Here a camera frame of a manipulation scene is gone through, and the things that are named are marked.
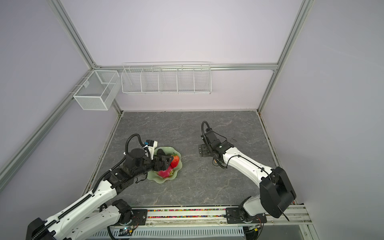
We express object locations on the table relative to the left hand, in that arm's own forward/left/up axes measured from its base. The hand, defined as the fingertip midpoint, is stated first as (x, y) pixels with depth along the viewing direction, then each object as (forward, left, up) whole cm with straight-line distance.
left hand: (167, 159), depth 76 cm
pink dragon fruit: (-4, +2, -9) cm, 10 cm away
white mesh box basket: (+48, +47, +9) cm, 68 cm away
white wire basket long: (+53, +2, +13) cm, 54 cm away
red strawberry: (+3, -3, -8) cm, 9 cm away
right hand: (+7, -23, -5) cm, 25 cm away
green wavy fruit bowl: (-4, +9, -14) cm, 17 cm away
